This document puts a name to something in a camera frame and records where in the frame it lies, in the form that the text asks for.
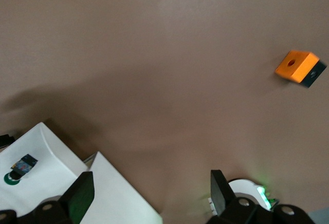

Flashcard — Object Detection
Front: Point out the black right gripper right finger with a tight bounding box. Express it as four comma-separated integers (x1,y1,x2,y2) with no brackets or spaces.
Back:
207,170,276,224

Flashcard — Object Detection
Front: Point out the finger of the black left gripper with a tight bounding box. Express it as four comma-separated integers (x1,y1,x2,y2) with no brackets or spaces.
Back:
0,134,15,150

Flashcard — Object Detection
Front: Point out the green round push button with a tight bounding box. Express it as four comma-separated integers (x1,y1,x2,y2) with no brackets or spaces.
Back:
4,154,39,185

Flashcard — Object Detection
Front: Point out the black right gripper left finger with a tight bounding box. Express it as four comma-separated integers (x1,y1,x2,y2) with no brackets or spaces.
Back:
17,172,95,224

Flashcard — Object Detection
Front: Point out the brown table mat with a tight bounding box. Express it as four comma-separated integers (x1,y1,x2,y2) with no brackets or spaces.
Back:
0,0,329,224

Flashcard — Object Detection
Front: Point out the white drawer cabinet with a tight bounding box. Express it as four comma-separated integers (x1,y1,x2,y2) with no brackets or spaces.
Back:
82,151,164,224

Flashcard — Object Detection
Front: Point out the orange and black block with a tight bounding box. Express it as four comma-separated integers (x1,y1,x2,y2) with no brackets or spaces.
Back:
274,50,328,89

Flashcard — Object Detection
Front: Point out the white plastic drawer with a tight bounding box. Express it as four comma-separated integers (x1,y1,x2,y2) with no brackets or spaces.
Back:
0,122,89,224

